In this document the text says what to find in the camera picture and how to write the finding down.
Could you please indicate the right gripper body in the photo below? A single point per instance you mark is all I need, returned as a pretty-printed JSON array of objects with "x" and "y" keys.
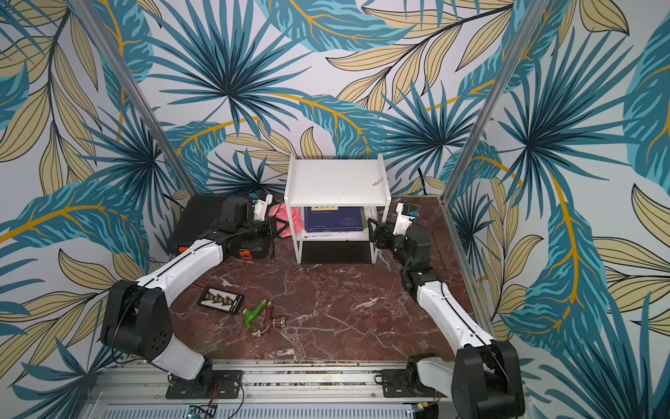
[{"x": 386, "y": 234}]

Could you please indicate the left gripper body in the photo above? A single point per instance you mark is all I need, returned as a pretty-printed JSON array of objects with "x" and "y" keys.
[{"x": 257, "y": 230}]

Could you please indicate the pink cleaning cloth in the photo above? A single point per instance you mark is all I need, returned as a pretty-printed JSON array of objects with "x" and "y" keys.
[{"x": 288, "y": 221}]

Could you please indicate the white two-tier bookshelf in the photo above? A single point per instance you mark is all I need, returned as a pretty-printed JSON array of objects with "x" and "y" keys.
[{"x": 336, "y": 183}]

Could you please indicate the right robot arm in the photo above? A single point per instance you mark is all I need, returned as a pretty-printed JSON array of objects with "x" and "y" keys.
[{"x": 485, "y": 380}]

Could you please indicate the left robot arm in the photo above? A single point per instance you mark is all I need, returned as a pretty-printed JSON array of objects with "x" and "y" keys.
[{"x": 137, "y": 319}]

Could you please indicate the black plastic tool case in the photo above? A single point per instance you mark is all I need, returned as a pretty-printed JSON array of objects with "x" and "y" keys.
[{"x": 216, "y": 217}]

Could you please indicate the dark blue book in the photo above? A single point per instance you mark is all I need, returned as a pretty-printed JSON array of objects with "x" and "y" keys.
[{"x": 333, "y": 219}]

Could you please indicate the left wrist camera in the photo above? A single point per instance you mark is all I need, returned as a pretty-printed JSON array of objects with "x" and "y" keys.
[{"x": 260, "y": 206}]

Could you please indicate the green handled tool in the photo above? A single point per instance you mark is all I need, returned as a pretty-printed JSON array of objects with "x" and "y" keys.
[{"x": 250, "y": 315}]

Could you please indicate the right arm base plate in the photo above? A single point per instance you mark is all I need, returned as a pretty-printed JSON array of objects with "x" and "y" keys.
[{"x": 404, "y": 383}]

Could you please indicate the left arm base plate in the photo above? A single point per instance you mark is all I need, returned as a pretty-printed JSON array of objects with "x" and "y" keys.
[{"x": 218, "y": 384}]

